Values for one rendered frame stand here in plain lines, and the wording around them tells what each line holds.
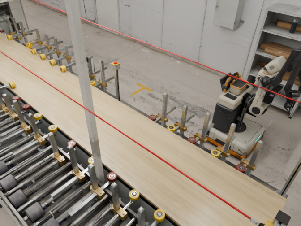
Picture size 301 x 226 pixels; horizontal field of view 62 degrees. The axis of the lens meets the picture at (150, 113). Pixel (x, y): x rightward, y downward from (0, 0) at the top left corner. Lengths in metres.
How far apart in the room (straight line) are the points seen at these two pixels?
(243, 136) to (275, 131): 0.86
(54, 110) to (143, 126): 0.98
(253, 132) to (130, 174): 2.07
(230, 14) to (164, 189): 3.37
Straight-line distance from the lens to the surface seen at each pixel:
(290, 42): 4.69
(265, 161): 3.78
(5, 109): 3.23
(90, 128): 1.82
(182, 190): 2.07
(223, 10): 4.73
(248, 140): 3.55
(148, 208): 2.13
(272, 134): 4.23
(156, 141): 2.40
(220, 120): 3.44
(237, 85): 3.36
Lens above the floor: 2.60
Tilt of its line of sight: 39 degrees down
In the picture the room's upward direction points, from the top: 2 degrees clockwise
